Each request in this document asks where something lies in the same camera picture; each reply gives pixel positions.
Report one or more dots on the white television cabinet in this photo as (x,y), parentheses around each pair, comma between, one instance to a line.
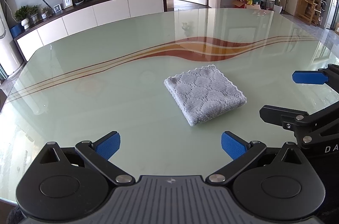
(79,18)

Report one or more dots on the wooden chair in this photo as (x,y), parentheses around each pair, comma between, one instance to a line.
(311,6)

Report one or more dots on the small potted plant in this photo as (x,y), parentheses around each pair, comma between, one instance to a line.
(44,14)

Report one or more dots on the white standing air conditioner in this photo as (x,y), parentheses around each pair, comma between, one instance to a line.
(9,49)

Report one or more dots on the white floor plant pot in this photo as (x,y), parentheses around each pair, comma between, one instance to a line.
(278,8)

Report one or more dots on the cardboard box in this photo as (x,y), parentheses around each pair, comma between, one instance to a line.
(242,4)

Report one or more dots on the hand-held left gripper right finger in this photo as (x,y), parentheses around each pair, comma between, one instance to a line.
(233,146)

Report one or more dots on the small photo frame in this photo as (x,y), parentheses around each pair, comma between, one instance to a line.
(57,8)

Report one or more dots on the grey towel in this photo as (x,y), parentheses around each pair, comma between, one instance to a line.
(204,94)

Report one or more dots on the green plant in white pot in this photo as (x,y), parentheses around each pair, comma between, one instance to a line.
(24,12)

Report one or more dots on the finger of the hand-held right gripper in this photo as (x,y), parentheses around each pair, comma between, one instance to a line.
(278,114)
(308,77)

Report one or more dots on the large white photo frame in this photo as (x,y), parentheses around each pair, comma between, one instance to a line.
(67,1)

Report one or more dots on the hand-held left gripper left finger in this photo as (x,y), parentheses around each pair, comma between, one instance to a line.
(108,146)

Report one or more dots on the blue box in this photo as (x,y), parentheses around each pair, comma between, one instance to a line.
(15,31)

